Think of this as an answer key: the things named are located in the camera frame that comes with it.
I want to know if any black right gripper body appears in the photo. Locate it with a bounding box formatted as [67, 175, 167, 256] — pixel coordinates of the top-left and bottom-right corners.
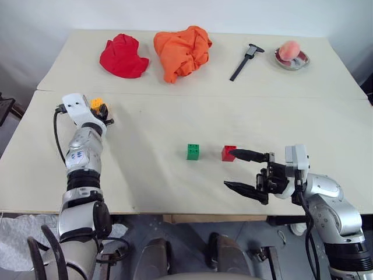
[255, 159, 293, 205]

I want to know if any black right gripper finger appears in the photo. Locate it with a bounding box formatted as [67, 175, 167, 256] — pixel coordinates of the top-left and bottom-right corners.
[223, 180, 259, 202]
[228, 148, 276, 163]

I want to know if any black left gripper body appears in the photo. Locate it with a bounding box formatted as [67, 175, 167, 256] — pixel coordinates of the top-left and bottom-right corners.
[97, 104, 114, 120]

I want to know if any yellow toy cube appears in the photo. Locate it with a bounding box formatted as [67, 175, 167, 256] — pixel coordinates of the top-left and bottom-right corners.
[90, 98, 105, 112]

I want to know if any red toy cube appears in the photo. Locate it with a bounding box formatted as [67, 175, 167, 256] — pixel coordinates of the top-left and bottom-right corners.
[221, 145, 237, 162]

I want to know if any wooden beam under table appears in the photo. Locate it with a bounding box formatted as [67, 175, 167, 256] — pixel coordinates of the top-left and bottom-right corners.
[162, 214, 268, 224]

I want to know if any green toy cube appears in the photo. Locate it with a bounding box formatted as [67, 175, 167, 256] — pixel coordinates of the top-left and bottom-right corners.
[186, 143, 201, 161]

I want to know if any red crumpled cloth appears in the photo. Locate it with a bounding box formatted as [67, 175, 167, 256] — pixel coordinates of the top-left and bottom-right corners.
[98, 33, 150, 79]

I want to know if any dark rounded brown shape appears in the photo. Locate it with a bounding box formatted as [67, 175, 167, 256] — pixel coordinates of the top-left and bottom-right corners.
[136, 237, 173, 277]
[207, 232, 252, 277]

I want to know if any black vernier caliper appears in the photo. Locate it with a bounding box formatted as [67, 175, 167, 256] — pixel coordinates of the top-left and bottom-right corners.
[228, 43, 266, 82]

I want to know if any orange crumpled cloth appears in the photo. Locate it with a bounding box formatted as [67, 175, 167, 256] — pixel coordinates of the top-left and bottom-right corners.
[153, 25, 213, 84]

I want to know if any dark stand beside table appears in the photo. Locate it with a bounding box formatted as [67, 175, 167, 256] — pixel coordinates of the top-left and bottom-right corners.
[0, 92, 26, 127]

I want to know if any small metal dish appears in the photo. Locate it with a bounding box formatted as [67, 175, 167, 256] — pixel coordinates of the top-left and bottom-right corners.
[273, 48, 311, 70]

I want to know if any pink peach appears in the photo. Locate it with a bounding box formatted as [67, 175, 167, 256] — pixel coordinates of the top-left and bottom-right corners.
[279, 41, 302, 61]

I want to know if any black object beside table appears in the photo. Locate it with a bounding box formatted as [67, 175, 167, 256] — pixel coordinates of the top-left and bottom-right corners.
[360, 76, 373, 106]

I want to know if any black curved bar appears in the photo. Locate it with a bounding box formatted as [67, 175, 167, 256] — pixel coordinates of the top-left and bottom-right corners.
[40, 224, 69, 280]
[26, 236, 48, 280]

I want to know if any white crumpled sheet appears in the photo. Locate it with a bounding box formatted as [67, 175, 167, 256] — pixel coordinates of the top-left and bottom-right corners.
[0, 214, 64, 272]

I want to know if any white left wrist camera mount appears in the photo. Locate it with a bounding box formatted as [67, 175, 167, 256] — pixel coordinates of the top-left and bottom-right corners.
[62, 93, 106, 129]

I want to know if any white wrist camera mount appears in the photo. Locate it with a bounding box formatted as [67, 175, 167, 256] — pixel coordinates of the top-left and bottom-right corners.
[62, 93, 106, 129]
[284, 143, 311, 177]

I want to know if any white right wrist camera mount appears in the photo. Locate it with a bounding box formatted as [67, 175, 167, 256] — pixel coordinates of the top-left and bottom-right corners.
[284, 143, 311, 177]

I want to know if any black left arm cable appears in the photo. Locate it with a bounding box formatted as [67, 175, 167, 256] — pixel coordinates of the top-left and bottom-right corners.
[53, 103, 69, 166]

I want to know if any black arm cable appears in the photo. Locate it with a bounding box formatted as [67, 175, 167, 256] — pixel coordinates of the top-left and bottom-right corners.
[294, 170, 324, 280]
[53, 103, 69, 166]

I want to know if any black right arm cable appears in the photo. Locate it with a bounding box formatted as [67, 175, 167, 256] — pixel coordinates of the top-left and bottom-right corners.
[294, 170, 324, 280]

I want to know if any black metal bracket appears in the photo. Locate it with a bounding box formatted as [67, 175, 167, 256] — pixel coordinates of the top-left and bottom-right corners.
[247, 246, 278, 280]

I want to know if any black cable loop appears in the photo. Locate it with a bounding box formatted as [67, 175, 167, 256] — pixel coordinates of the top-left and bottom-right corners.
[97, 236, 131, 264]

